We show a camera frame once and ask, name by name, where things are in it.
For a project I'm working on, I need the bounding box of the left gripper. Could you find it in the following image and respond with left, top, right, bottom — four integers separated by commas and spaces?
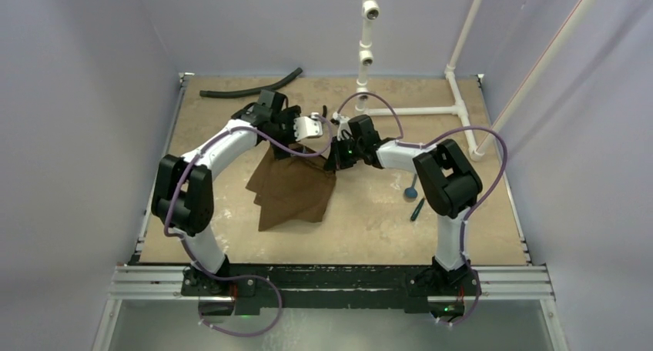
269, 109, 306, 160

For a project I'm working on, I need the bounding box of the brown cloth napkin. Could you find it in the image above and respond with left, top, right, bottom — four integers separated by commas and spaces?
246, 147, 337, 232

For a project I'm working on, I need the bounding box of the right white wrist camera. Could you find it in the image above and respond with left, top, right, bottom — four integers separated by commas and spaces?
330, 112, 352, 141

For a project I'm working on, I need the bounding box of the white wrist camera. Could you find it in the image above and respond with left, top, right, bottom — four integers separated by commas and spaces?
330, 112, 352, 141
293, 112, 323, 141

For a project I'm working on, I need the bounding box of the white PVC pipe frame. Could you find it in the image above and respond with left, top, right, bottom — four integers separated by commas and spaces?
353, 0, 611, 162

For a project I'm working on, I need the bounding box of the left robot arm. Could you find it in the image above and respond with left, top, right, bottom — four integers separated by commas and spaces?
151, 90, 302, 296

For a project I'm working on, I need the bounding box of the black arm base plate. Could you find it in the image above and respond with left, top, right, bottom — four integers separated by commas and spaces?
181, 262, 480, 316

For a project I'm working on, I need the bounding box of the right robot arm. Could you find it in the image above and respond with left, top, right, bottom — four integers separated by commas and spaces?
325, 113, 483, 295

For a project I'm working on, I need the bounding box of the blue spoon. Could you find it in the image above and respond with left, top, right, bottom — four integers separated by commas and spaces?
403, 174, 418, 200

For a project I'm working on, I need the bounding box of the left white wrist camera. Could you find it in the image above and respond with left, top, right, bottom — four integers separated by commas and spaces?
293, 112, 323, 141

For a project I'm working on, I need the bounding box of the black rubber hose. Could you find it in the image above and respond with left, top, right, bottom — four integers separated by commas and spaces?
199, 67, 304, 100

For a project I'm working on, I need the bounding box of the aluminium frame rail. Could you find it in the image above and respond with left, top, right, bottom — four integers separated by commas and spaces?
95, 77, 565, 350

